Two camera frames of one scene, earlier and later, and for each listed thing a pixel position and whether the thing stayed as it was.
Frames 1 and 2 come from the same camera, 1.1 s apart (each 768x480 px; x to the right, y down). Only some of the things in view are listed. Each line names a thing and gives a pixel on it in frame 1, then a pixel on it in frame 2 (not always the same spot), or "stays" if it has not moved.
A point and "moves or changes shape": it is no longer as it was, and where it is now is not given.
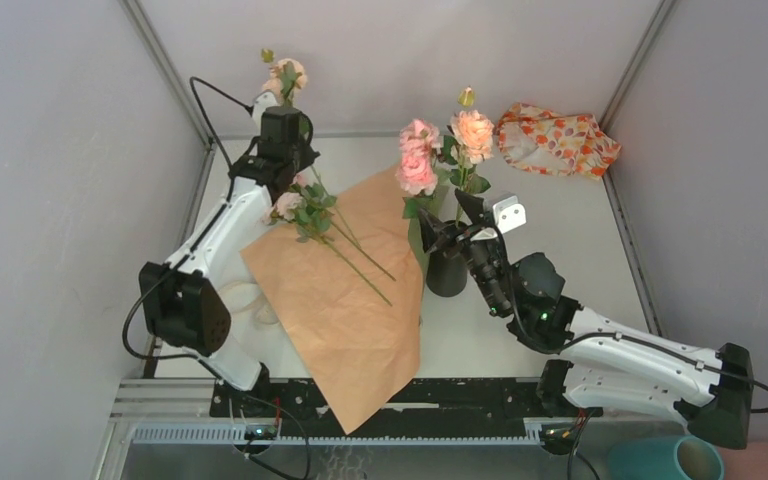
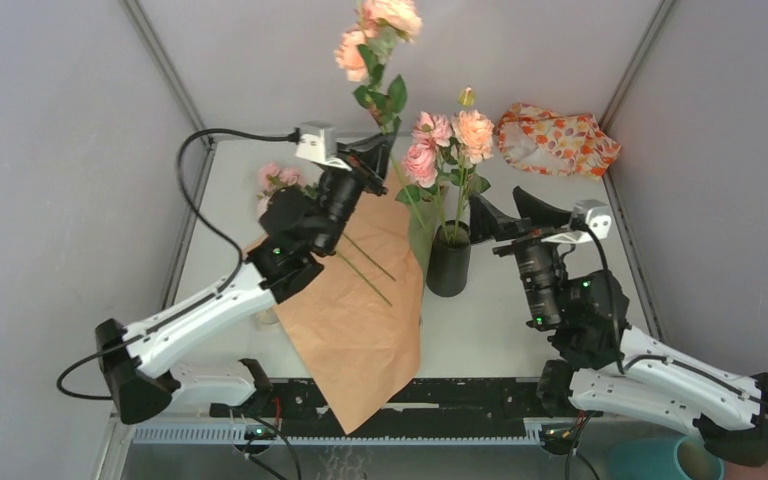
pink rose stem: [416, 172] moves or changes shape
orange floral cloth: [538, 141] stays
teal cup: [679, 457] stays
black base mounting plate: [428, 406] stays
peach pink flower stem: [287, 77] -> [368, 51]
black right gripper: [433, 233] -> [489, 225]
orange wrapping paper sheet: [350, 303] stays
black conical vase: [447, 265] stays
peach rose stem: [468, 144] stays
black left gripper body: [302, 155] -> [340, 191]
